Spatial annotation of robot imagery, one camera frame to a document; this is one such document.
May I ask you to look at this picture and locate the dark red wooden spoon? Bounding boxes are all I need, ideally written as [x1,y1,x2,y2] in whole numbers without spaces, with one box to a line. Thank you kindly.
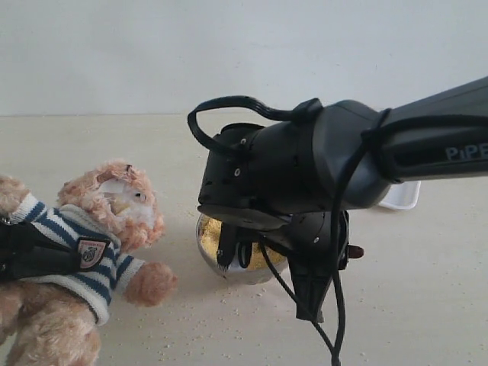
[348,246,364,259]

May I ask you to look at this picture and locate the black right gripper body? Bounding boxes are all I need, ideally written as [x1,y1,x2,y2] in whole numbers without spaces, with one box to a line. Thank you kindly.
[224,210,349,269]

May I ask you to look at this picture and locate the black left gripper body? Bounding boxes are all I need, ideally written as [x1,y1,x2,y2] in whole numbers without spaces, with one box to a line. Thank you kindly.
[1,222,50,282]

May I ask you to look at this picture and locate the pink teddy bear striped sweater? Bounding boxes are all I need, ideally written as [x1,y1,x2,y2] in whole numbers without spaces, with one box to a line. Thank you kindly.
[0,162,179,366]

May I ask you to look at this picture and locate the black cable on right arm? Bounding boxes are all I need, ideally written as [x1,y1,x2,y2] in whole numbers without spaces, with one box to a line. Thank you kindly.
[186,94,393,366]

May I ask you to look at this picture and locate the white rectangular plastic tray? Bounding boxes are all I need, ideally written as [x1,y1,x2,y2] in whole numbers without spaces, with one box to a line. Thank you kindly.
[378,181,421,211]

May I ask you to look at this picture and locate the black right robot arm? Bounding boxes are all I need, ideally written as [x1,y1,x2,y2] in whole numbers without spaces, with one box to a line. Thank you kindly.
[188,79,487,322]

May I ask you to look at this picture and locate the steel bowl of yellow grain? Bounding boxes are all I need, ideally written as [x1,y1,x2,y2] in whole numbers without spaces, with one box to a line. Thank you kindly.
[196,214,288,285]

